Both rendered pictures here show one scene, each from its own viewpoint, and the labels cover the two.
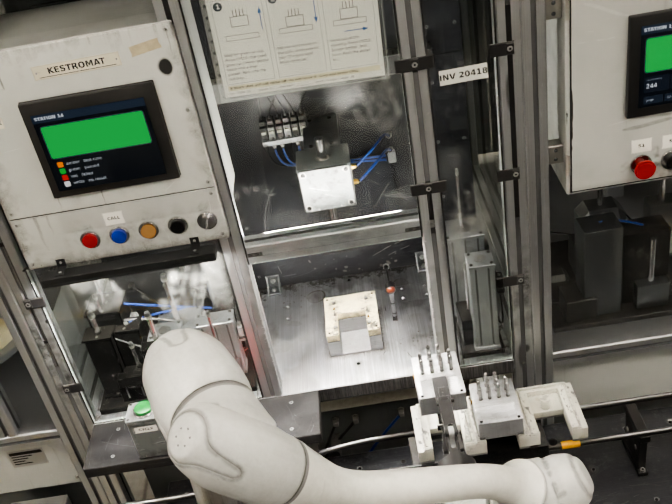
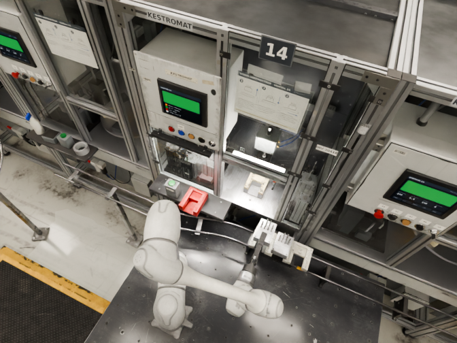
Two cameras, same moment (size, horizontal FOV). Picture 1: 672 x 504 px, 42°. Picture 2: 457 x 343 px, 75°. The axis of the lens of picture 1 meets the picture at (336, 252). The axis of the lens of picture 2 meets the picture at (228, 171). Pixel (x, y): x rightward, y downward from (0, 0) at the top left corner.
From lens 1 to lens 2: 0.63 m
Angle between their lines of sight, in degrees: 23
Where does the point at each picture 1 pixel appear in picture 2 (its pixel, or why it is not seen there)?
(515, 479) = (254, 302)
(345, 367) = (245, 199)
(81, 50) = (184, 72)
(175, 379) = (151, 228)
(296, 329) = (239, 173)
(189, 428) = (141, 257)
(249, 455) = (156, 273)
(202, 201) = (212, 137)
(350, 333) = (254, 186)
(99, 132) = (182, 102)
